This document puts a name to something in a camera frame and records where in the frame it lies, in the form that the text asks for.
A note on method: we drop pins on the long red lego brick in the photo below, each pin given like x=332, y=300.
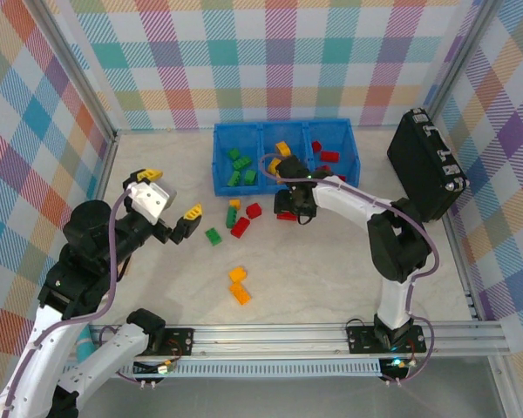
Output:
x=240, y=227

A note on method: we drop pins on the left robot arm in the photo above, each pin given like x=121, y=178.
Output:
x=56, y=335

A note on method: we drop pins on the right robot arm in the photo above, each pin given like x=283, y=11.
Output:
x=394, y=300

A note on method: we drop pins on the blue three-compartment plastic bin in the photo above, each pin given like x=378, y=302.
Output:
x=331, y=135

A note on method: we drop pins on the long orange lego brick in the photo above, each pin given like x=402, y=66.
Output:
x=240, y=294

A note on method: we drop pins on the black hard case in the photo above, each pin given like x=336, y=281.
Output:
x=418, y=161

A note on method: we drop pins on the teal tube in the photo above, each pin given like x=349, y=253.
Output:
x=86, y=346

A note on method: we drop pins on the small electronics connector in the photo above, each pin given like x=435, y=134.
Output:
x=396, y=363
x=166, y=368

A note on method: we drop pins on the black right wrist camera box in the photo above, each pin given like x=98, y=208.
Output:
x=294, y=167

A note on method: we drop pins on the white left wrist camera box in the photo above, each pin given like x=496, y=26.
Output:
x=150, y=200

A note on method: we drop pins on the aluminium side rail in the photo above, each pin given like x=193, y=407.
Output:
x=459, y=270
x=106, y=165

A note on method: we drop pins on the aluminium frame post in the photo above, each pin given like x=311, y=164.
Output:
x=74, y=69
x=462, y=61

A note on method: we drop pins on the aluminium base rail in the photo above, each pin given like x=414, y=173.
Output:
x=266, y=339

